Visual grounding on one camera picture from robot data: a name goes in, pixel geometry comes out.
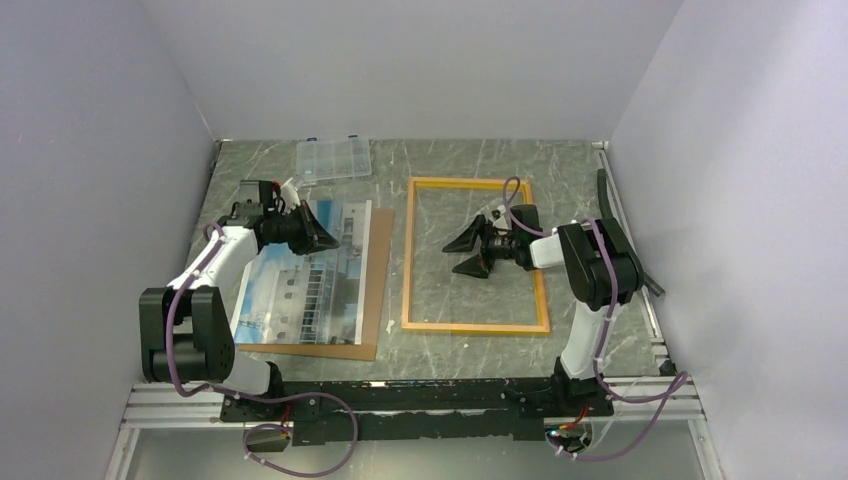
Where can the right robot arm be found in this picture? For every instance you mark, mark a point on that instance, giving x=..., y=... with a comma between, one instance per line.
x=602, y=268

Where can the brown backing board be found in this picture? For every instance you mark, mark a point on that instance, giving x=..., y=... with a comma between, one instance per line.
x=376, y=272

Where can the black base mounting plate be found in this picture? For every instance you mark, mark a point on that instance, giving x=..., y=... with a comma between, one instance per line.
x=336, y=411

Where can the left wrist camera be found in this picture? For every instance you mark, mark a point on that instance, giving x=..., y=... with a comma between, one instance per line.
x=289, y=194

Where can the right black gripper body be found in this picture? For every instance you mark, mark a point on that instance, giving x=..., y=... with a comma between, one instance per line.
x=500, y=245

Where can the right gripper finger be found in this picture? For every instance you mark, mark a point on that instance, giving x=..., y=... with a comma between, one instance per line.
x=476, y=267
x=466, y=241

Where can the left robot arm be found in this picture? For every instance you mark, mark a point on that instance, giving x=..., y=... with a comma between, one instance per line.
x=185, y=333

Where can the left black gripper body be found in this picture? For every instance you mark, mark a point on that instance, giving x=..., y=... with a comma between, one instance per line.
x=288, y=228

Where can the aluminium rail frame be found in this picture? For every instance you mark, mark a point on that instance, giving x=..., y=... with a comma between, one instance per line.
x=637, y=400

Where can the clear plastic organizer box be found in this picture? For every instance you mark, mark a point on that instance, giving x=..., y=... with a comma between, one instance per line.
x=324, y=160

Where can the building photo print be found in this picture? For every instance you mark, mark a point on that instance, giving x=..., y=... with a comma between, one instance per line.
x=313, y=299

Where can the yellow wooden picture frame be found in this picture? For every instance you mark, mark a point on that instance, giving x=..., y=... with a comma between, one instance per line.
x=542, y=325

